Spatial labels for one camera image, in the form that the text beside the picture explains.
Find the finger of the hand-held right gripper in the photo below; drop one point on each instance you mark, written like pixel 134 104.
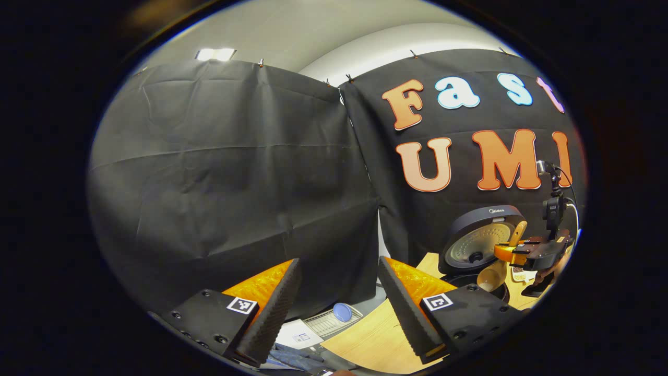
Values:
pixel 545 253

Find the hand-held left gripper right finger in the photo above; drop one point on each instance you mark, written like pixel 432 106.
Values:
pixel 407 313

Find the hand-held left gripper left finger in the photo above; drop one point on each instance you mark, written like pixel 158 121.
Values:
pixel 271 313

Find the wooden spoon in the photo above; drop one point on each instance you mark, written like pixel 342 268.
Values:
pixel 490 277

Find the black and silver rice cooker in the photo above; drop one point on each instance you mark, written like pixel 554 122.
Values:
pixel 469 240

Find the white divided bean tray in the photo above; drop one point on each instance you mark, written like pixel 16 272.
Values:
pixel 520 274

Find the white box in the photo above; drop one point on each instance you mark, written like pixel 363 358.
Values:
pixel 300 334

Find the person's blue jeans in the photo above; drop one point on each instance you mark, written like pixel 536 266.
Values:
pixel 297 357

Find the black backdrop cloth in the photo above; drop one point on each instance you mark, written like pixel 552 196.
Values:
pixel 209 183

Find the ceiling light panel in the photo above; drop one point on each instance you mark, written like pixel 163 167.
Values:
pixel 215 54

